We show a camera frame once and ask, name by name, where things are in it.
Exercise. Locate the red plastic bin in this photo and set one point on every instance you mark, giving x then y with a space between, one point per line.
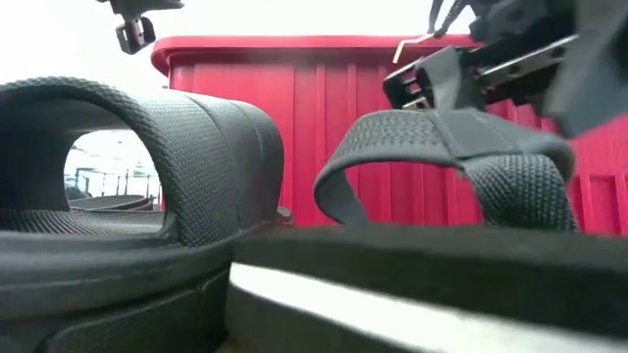
319 122

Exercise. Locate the black metal railing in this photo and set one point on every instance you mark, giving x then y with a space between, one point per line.
122 181

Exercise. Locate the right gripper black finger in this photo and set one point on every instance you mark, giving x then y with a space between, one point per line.
441 81
598 64

